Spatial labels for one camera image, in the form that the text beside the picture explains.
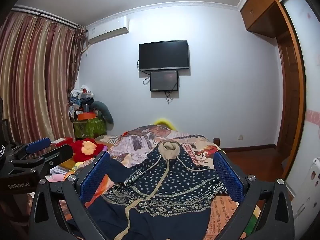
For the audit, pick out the white drawer cabinet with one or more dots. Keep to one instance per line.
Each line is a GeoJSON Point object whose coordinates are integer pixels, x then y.
{"type": "Point", "coordinates": [305, 203]}

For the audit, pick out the wooden wardrobe with door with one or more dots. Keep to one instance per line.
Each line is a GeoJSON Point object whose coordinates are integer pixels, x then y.
{"type": "Point", "coordinates": [269, 18]}

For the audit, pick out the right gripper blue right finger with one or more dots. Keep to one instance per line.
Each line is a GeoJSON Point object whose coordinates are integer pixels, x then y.
{"type": "Point", "coordinates": [276, 218]}

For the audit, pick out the red plush toy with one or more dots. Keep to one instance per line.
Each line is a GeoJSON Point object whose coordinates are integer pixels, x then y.
{"type": "Point", "coordinates": [86, 149]}

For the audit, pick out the newspaper print bed blanket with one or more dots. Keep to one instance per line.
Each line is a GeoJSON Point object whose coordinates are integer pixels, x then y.
{"type": "Point", "coordinates": [131, 149]}

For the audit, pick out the black wall television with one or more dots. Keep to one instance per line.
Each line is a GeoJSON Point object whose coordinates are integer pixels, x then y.
{"type": "Point", "coordinates": [163, 55]}

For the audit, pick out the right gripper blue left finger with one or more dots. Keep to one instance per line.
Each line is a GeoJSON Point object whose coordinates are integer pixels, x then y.
{"type": "Point", "coordinates": [47, 220]}

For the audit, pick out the small black wall monitor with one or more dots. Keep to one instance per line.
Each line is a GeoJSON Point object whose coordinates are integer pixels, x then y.
{"type": "Point", "coordinates": [164, 81]}

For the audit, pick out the green storage box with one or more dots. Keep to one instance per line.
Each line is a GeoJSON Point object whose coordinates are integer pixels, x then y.
{"type": "Point", "coordinates": [90, 128]}

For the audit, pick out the navy patterned hooded sweater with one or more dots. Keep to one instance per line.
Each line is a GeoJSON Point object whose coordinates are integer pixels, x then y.
{"type": "Point", "coordinates": [166, 196]}

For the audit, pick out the yellow plush pillow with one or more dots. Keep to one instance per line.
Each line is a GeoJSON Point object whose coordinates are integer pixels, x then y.
{"type": "Point", "coordinates": [165, 122]}

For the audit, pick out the orange box on pile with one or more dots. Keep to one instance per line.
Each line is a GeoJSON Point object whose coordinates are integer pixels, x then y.
{"type": "Point", "coordinates": [86, 116]}

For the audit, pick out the white air conditioner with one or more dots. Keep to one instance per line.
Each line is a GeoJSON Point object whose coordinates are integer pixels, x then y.
{"type": "Point", "coordinates": [108, 30]}

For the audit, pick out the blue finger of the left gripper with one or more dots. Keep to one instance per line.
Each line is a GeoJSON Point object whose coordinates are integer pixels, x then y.
{"type": "Point", "coordinates": [58, 155]}
{"type": "Point", "coordinates": [38, 145]}

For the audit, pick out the grey plush toy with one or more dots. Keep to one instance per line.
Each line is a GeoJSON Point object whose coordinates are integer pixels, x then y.
{"type": "Point", "coordinates": [103, 110]}

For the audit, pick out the striped red gold curtain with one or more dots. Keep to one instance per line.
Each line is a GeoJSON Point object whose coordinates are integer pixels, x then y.
{"type": "Point", "coordinates": [40, 61]}

